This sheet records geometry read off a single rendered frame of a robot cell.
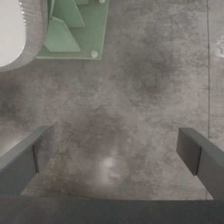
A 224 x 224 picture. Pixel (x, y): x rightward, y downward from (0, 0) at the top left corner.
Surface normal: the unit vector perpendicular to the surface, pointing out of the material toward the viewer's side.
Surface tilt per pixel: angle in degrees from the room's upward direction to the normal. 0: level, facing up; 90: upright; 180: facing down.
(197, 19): 0
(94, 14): 0
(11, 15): 90
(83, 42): 0
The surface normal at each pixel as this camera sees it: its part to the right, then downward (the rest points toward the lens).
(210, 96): -0.14, -0.16
